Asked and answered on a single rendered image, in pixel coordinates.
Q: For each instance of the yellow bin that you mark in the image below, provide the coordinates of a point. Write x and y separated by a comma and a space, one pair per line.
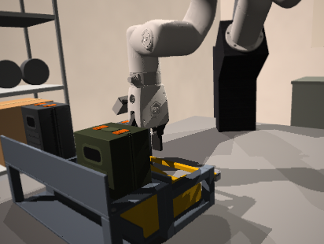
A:
145, 214

